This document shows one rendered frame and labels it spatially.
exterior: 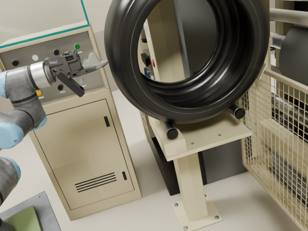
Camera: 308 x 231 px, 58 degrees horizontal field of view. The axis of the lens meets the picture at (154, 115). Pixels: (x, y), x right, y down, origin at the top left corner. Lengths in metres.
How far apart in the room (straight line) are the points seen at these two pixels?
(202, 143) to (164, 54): 0.46
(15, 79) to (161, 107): 0.50
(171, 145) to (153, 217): 1.00
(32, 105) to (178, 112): 0.52
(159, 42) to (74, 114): 0.74
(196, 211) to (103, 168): 0.68
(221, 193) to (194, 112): 1.13
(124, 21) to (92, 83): 0.89
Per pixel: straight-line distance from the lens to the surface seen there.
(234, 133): 1.20
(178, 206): 2.03
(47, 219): 1.39
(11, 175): 1.35
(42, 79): 1.03
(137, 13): 0.90
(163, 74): 1.36
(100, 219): 2.15
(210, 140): 1.17
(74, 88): 1.05
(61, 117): 1.78
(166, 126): 1.09
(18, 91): 1.05
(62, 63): 1.03
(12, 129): 0.95
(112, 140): 1.86
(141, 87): 0.95
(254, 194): 2.08
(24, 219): 1.41
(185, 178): 1.69
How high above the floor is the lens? 1.45
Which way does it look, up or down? 26 degrees down
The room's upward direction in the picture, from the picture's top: 13 degrees counter-clockwise
